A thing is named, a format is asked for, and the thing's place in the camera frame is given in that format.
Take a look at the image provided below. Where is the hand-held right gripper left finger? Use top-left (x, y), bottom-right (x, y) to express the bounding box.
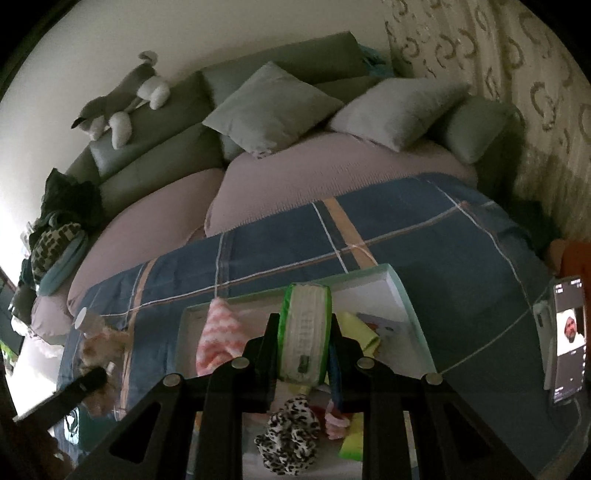
top-left (67, 313), bottom-right (282, 480)

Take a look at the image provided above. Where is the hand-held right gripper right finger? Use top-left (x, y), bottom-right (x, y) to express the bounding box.
top-left (325, 311), bottom-right (539, 480)

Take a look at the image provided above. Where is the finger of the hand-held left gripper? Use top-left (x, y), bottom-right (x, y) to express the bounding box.
top-left (13, 367), bottom-right (109, 437)

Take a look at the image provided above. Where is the green tissue pack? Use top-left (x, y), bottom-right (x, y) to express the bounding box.
top-left (276, 282), bottom-right (334, 386)

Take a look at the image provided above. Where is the lime green cloth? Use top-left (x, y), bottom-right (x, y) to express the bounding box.
top-left (339, 313), bottom-right (382, 357)

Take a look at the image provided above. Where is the pink chevron fluffy sock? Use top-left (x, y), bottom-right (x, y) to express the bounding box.
top-left (195, 298), bottom-right (252, 377)

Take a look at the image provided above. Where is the pink soft item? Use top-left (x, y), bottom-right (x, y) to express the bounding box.
top-left (323, 401), bottom-right (352, 439)

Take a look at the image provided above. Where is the purple tissue packet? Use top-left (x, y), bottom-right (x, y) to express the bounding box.
top-left (355, 312), bottom-right (407, 344)

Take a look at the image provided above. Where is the lime green packet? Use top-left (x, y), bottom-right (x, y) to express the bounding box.
top-left (338, 431), bottom-right (365, 462)

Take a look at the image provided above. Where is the teal-rimmed white tray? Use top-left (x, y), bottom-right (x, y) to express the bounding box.
top-left (175, 263), bottom-right (437, 480)

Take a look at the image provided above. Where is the leopard print scrunchie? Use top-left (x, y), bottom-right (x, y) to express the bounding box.
top-left (254, 396), bottom-right (321, 476)

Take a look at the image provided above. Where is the teal wipes packet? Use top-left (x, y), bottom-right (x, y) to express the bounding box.
top-left (60, 406), bottom-right (93, 462)

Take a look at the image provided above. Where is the white bottle green label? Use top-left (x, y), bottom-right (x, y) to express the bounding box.
top-left (74, 308), bottom-right (100, 333)

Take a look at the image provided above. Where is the dark cabinet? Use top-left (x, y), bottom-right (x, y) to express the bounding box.
top-left (0, 268), bottom-right (24, 356)

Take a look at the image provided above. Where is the patterned teal cushion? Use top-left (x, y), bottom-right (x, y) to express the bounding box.
top-left (28, 222), bottom-right (89, 296)

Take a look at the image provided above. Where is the blue plaid blanket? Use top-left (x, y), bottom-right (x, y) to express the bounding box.
top-left (48, 172), bottom-right (583, 480)

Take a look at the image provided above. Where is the mauve seat cushion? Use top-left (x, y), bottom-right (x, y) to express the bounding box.
top-left (204, 131), bottom-right (478, 238)
top-left (30, 167), bottom-right (226, 344)

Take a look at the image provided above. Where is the pile of dark clothes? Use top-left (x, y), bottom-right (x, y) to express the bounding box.
top-left (39, 168), bottom-right (105, 232)

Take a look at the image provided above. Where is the phone stand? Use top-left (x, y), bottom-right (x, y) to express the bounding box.
top-left (533, 298), bottom-right (555, 393)

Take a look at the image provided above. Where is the smartphone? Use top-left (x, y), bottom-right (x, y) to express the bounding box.
top-left (551, 275), bottom-right (588, 407)

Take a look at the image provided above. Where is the grey-green throw pillow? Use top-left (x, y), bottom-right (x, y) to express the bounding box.
top-left (431, 97), bottom-right (520, 164)
top-left (325, 78), bottom-right (472, 153)
top-left (202, 61), bottom-right (345, 155)

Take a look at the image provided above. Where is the grey-green sofa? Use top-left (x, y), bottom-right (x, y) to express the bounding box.
top-left (60, 31), bottom-right (527, 232)

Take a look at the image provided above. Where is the orange cloth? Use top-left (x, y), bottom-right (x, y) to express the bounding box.
top-left (549, 239), bottom-right (591, 282)

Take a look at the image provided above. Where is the grey husky plush toy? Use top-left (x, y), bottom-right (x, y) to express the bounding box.
top-left (71, 51), bottom-right (171, 149)

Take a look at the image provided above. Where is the teal cloth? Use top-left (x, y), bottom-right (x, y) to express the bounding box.
top-left (358, 45), bottom-right (393, 77)

